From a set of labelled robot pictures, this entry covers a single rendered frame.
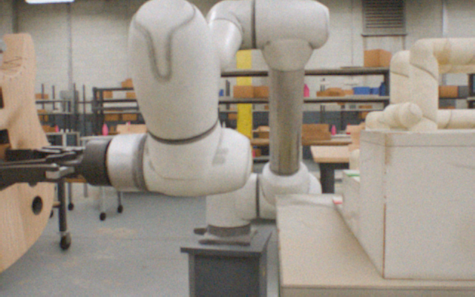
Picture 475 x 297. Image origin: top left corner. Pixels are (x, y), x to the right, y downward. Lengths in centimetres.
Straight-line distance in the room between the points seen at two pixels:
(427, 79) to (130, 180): 42
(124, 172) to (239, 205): 80
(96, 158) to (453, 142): 47
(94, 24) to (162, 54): 1265
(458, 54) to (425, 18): 1228
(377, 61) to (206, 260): 327
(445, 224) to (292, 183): 83
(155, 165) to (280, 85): 61
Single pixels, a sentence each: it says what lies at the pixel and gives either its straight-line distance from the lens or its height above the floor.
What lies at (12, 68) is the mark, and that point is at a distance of 84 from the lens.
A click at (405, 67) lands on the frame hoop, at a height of 119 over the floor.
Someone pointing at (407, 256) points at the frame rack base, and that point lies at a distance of 51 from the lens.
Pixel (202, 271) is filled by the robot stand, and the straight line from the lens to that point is 140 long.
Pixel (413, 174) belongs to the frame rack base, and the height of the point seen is 105.
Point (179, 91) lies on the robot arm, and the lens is 48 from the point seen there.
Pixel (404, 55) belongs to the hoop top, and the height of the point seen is 120.
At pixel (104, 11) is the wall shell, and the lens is 1309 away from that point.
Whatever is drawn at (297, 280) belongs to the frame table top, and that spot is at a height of 93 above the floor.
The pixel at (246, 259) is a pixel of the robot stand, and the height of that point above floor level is 67.
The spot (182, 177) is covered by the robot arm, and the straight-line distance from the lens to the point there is 56.
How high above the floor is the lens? 112
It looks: 3 degrees down
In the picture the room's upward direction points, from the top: straight up
